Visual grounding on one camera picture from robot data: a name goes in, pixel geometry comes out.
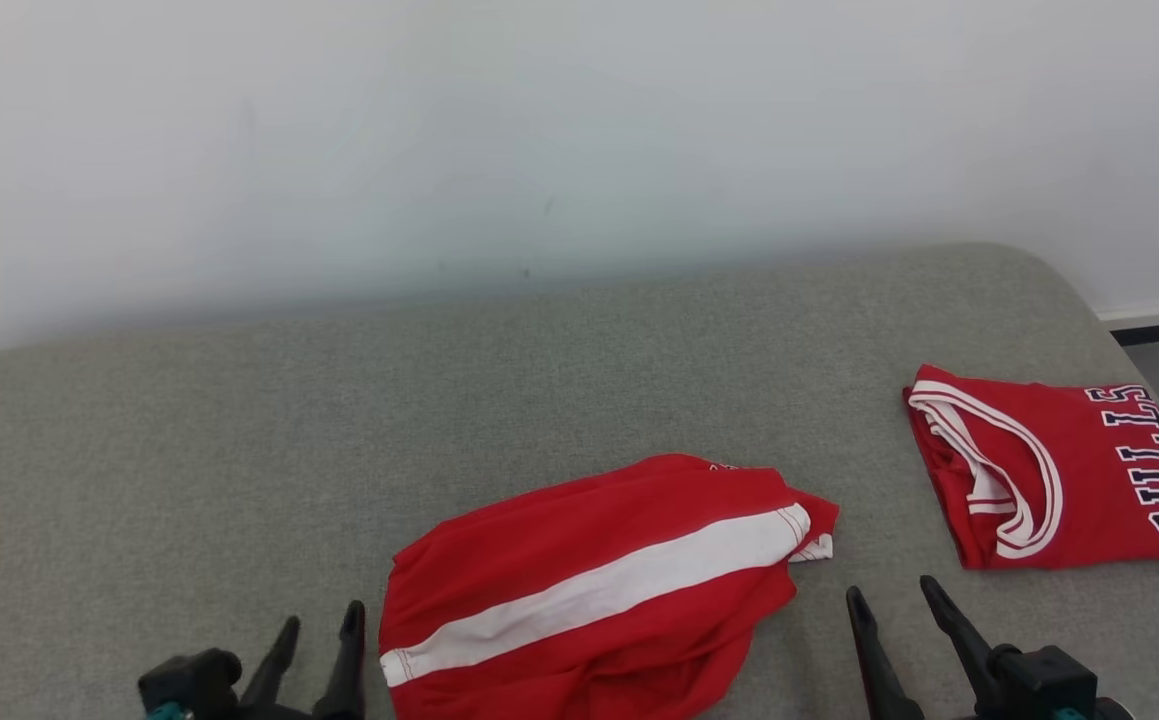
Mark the red Bulls basketball jersey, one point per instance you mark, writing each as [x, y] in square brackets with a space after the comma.
[1099, 470]

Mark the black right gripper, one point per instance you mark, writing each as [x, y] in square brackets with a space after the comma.
[1049, 680]

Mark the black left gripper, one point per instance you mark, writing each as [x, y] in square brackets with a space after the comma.
[199, 680]

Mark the red shorts with white stripe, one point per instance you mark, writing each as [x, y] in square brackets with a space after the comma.
[559, 540]

